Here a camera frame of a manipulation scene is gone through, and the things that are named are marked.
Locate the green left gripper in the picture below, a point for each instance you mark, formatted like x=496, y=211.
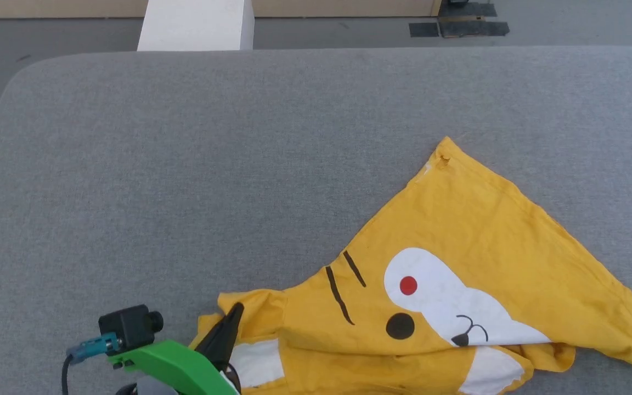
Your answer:
x=179, y=365

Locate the yellow cartoon print garment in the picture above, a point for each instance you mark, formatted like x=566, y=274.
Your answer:
x=458, y=274

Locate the grey fabric sofa cushion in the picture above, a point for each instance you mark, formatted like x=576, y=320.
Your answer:
x=239, y=164

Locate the black floor plates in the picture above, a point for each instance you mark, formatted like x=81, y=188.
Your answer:
x=469, y=24

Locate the white rectangular block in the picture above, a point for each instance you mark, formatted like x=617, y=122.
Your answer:
x=195, y=24

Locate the lemon print partition screen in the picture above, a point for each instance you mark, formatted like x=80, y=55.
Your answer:
x=47, y=8

